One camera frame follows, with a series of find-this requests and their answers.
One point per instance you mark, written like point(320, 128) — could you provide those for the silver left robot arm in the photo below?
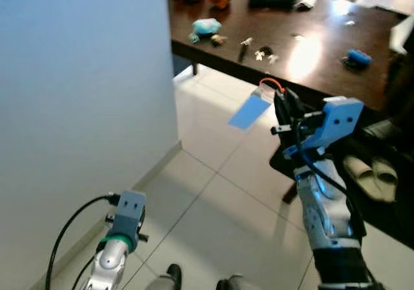
point(111, 264)

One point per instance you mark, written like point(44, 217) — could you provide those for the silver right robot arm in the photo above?
point(326, 219)

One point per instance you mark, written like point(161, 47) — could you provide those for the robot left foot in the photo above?
point(169, 278)

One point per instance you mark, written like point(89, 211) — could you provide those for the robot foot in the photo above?
point(229, 283)
point(169, 278)

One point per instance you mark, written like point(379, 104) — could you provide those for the black key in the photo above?
point(244, 49)

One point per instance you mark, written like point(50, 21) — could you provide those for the beige slipper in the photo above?
point(359, 177)
point(386, 180)

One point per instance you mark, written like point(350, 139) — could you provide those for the dark brown wooden table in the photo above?
point(272, 24)

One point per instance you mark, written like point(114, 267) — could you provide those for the blue and black object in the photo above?
point(359, 58)

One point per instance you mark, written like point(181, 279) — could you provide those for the small brown object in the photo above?
point(218, 41)

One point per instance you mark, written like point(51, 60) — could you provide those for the long black object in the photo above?
point(272, 1)

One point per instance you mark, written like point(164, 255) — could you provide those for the light blue plush toy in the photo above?
point(207, 27)

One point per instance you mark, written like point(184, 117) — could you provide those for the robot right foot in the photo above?
point(229, 283)

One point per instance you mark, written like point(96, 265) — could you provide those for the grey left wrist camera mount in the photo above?
point(129, 215)

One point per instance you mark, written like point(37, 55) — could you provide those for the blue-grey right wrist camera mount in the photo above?
point(339, 122)

